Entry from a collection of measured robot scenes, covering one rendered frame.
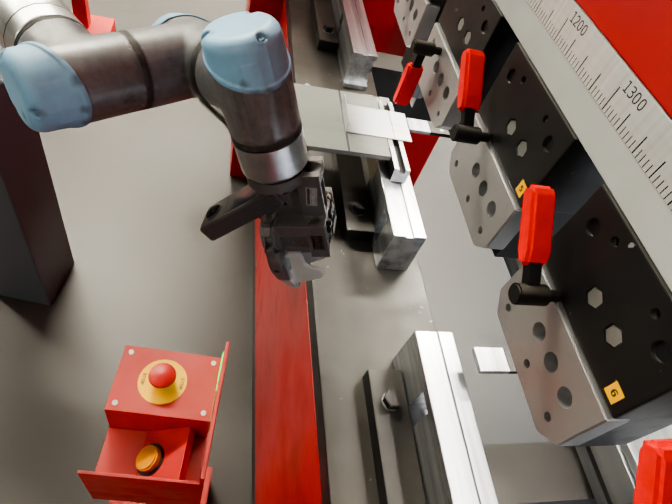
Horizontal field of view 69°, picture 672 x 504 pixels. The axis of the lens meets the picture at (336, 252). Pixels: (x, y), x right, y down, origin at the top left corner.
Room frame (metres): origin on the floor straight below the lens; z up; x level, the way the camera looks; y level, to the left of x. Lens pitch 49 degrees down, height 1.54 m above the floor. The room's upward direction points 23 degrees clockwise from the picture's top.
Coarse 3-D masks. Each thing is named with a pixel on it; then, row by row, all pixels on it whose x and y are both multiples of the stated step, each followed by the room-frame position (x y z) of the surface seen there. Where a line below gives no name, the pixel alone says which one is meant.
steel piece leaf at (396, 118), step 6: (390, 114) 0.84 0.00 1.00; (396, 114) 0.85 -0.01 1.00; (402, 114) 0.86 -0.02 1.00; (396, 120) 0.83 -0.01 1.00; (402, 120) 0.84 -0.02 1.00; (396, 126) 0.81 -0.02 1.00; (402, 126) 0.82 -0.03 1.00; (396, 132) 0.79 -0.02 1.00; (402, 132) 0.80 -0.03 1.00; (408, 132) 0.81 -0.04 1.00; (396, 138) 0.78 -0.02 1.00; (402, 138) 0.78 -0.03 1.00; (408, 138) 0.79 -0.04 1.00
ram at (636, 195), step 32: (512, 0) 0.56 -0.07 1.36; (576, 0) 0.48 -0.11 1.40; (608, 0) 0.44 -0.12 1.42; (640, 0) 0.42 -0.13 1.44; (544, 32) 0.49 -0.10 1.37; (608, 32) 0.42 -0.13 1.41; (640, 32) 0.40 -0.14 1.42; (544, 64) 0.47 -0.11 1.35; (640, 64) 0.38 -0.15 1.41; (576, 96) 0.41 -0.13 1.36; (576, 128) 0.39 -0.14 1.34; (608, 128) 0.36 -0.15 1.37; (608, 160) 0.35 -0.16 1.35; (640, 192) 0.31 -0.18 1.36; (640, 224) 0.29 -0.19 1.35
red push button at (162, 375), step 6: (156, 366) 0.28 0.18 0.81; (162, 366) 0.28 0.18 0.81; (168, 366) 0.29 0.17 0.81; (150, 372) 0.27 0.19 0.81; (156, 372) 0.27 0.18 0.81; (162, 372) 0.27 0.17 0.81; (168, 372) 0.28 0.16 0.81; (174, 372) 0.28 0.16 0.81; (150, 378) 0.26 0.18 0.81; (156, 378) 0.26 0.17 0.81; (162, 378) 0.27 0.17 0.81; (168, 378) 0.27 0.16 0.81; (174, 378) 0.27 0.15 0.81; (156, 384) 0.26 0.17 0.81; (162, 384) 0.26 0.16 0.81; (168, 384) 0.26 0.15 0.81
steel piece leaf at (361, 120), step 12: (348, 108) 0.81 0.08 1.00; (360, 108) 0.82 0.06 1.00; (372, 108) 0.84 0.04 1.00; (348, 120) 0.74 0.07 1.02; (360, 120) 0.79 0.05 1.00; (372, 120) 0.80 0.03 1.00; (384, 120) 0.82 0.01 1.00; (360, 132) 0.75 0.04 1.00; (372, 132) 0.76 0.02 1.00; (384, 132) 0.78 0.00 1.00
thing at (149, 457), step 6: (144, 450) 0.19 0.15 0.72; (150, 450) 0.19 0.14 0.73; (156, 450) 0.19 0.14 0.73; (138, 456) 0.18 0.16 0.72; (144, 456) 0.18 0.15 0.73; (150, 456) 0.18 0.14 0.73; (156, 456) 0.18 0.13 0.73; (138, 462) 0.17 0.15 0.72; (144, 462) 0.17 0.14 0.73; (150, 462) 0.17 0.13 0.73; (156, 462) 0.18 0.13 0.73; (138, 468) 0.16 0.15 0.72; (144, 468) 0.16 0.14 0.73; (150, 468) 0.17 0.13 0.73
